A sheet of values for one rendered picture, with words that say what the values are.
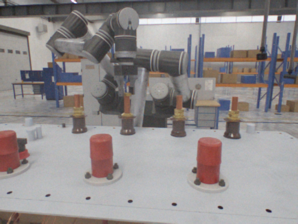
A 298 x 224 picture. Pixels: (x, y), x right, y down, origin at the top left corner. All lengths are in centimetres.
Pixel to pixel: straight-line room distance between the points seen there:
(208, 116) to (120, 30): 447
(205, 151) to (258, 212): 19
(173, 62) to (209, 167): 86
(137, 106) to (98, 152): 82
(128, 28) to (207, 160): 69
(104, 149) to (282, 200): 50
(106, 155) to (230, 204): 36
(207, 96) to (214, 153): 532
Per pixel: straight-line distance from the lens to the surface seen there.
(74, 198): 63
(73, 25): 185
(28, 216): 104
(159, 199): 60
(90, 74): 589
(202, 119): 532
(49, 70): 1253
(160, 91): 216
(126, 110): 108
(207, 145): 61
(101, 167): 67
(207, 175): 65
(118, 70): 102
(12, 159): 83
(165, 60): 136
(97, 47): 114
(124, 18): 104
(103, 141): 64
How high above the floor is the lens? 170
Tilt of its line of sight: 12 degrees down
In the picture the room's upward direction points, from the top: straight up
